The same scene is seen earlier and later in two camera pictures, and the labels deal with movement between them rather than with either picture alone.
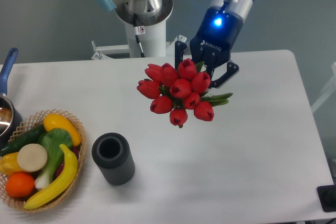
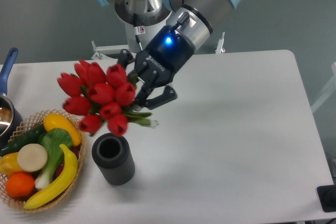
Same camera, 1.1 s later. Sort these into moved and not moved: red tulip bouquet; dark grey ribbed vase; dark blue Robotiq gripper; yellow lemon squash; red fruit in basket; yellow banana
Moved: dark blue Robotiq gripper; red tulip bouquet
Not moved: dark grey ribbed vase; yellow lemon squash; red fruit in basket; yellow banana
